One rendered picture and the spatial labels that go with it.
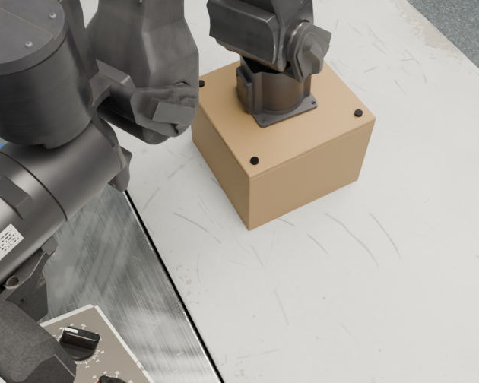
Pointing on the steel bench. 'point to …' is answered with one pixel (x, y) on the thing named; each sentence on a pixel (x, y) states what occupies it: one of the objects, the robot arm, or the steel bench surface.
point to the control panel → (96, 364)
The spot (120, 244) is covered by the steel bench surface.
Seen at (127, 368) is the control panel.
